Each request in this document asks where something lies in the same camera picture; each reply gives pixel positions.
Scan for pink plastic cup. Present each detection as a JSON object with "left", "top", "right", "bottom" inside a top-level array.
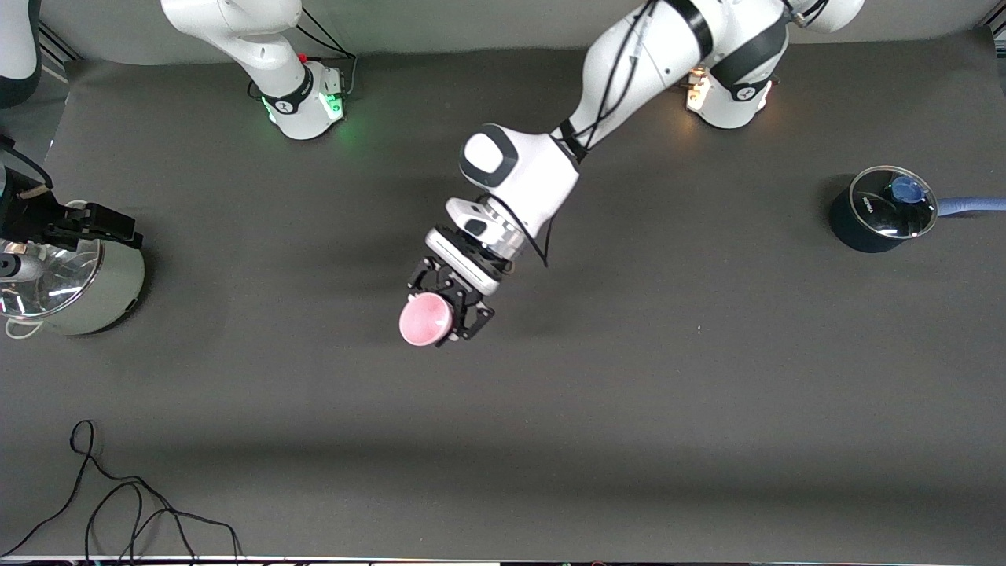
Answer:
[{"left": 398, "top": 293, "right": 454, "bottom": 347}]

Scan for glass lid with steel rim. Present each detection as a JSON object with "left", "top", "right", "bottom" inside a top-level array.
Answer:
[{"left": 0, "top": 236, "right": 105, "bottom": 319}]

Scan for sage green cooking pot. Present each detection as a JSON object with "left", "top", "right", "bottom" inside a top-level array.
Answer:
[{"left": 0, "top": 200, "right": 147, "bottom": 339}]

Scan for dark grey table mat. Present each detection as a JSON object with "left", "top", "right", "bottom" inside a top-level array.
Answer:
[{"left": 0, "top": 30, "right": 1006, "bottom": 560}]

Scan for dark blue saucepan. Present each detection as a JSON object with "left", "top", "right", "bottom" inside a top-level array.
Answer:
[{"left": 829, "top": 165, "right": 1006, "bottom": 254}]

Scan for glass lid with blue knob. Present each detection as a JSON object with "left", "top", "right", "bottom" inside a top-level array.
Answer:
[{"left": 849, "top": 165, "right": 939, "bottom": 239}]

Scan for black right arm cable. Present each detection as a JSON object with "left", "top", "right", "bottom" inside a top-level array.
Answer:
[{"left": 0, "top": 134, "right": 53, "bottom": 189}]

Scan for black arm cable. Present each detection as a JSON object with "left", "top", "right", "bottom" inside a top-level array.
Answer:
[
  {"left": 0, "top": 134, "right": 53, "bottom": 189},
  {"left": 491, "top": 0, "right": 826, "bottom": 268}
]

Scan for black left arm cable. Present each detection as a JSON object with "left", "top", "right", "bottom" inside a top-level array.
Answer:
[{"left": 491, "top": 0, "right": 826, "bottom": 268}]

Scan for aluminium frame rails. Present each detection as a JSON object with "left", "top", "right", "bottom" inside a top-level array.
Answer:
[{"left": 35, "top": 20, "right": 83, "bottom": 64}]

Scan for thin black loose cable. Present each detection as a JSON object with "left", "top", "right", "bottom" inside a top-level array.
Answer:
[{"left": 0, "top": 419, "right": 243, "bottom": 563}]

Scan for black right arm base cables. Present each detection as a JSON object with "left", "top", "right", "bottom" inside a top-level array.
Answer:
[{"left": 248, "top": 6, "right": 359, "bottom": 101}]

